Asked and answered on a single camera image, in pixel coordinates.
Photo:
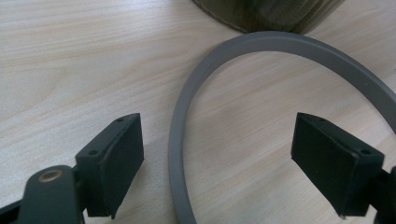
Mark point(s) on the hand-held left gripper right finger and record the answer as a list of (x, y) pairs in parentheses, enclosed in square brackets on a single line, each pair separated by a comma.
[(333, 168)]

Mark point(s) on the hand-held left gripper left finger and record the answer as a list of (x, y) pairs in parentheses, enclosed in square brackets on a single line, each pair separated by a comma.
[(112, 168)]

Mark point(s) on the ribbed translucent trash bin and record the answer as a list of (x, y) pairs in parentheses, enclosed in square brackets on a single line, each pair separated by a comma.
[(264, 14)]

